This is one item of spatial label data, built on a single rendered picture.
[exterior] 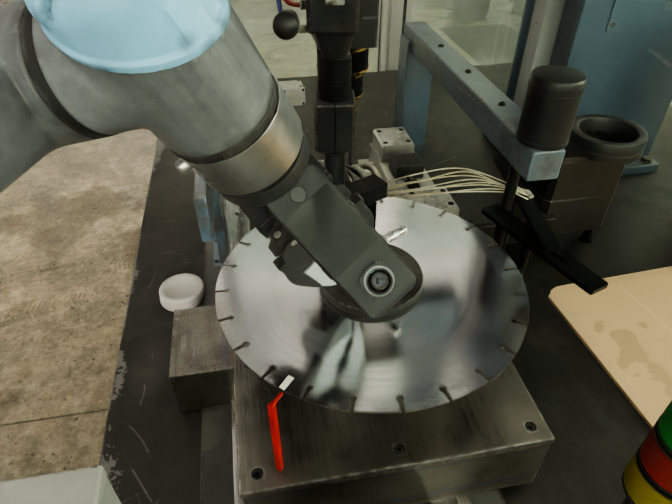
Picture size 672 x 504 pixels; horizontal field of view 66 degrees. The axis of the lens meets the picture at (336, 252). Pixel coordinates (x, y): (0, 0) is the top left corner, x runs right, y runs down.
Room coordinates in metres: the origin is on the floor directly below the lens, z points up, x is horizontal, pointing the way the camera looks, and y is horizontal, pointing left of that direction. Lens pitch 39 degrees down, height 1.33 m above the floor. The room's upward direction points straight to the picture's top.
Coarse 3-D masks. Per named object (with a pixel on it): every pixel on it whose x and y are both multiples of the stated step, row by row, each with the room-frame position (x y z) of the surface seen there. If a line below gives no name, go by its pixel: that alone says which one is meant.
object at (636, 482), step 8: (632, 464) 0.18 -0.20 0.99; (624, 472) 0.19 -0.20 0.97; (632, 472) 0.18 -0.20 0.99; (640, 472) 0.17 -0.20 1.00; (624, 480) 0.18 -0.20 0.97; (632, 480) 0.18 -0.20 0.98; (640, 480) 0.17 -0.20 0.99; (648, 480) 0.17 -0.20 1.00; (624, 488) 0.18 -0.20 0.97; (632, 488) 0.17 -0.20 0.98; (640, 488) 0.17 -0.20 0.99; (648, 488) 0.17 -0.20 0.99; (656, 488) 0.16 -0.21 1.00; (632, 496) 0.17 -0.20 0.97; (640, 496) 0.17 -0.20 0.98; (648, 496) 0.16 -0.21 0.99; (656, 496) 0.16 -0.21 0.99; (664, 496) 0.16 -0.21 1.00
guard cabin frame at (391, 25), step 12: (384, 0) 1.62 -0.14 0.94; (396, 0) 1.63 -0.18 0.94; (408, 0) 1.64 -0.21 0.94; (384, 12) 1.62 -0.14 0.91; (396, 12) 1.63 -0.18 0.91; (408, 12) 1.64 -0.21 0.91; (384, 24) 1.62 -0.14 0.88; (396, 24) 1.63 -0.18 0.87; (384, 36) 1.62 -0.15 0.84; (396, 36) 1.63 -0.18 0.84; (384, 48) 1.62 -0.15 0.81; (396, 48) 1.63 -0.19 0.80; (384, 60) 1.62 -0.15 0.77; (396, 60) 1.63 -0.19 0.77
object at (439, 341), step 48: (240, 240) 0.49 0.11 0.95; (432, 240) 0.49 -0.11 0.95; (480, 240) 0.49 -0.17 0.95; (240, 288) 0.40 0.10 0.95; (288, 288) 0.40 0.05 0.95; (432, 288) 0.40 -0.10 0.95; (480, 288) 0.40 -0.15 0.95; (240, 336) 0.34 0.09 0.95; (288, 336) 0.34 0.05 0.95; (336, 336) 0.34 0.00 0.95; (384, 336) 0.34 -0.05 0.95; (432, 336) 0.34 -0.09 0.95; (480, 336) 0.34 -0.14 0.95; (336, 384) 0.28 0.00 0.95; (384, 384) 0.28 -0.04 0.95; (432, 384) 0.28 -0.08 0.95; (480, 384) 0.28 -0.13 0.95
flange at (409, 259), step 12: (408, 264) 0.43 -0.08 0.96; (420, 276) 0.41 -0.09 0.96; (324, 288) 0.39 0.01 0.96; (336, 288) 0.39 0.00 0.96; (420, 288) 0.39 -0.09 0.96; (336, 300) 0.38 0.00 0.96; (348, 300) 0.37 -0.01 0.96; (408, 300) 0.38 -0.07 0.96; (348, 312) 0.37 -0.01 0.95; (360, 312) 0.36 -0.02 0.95; (396, 312) 0.37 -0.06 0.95
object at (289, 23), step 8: (280, 16) 0.41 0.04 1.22; (288, 16) 0.41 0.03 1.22; (296, 16) 0.42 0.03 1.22; (272, 24) 0.41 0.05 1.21; (280, 24) 0.40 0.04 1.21; (288, 24) 0.40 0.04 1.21; (296, 24) 0.41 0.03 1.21; (280, 32) 0.40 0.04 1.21; (288, 32) 0.40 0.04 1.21; (296, 32) 0.41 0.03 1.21
